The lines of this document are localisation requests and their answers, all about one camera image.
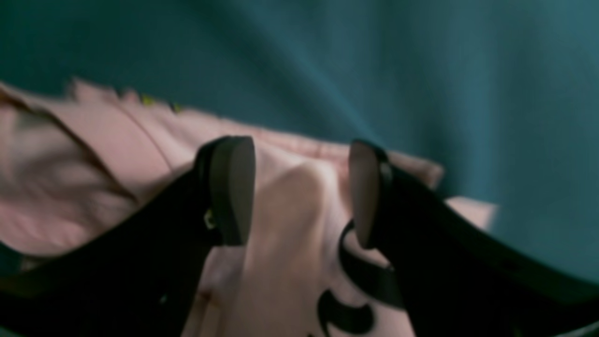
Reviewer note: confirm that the teal table cloth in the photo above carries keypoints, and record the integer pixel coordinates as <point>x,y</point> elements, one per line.
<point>502,93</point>

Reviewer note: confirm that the pink T-shirt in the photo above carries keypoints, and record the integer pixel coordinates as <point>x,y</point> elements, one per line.
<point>74,167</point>

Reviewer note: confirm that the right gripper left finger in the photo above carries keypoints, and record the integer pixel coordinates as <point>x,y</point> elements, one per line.
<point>140,278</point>

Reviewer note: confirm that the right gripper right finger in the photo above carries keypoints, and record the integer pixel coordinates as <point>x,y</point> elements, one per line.
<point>454,279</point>

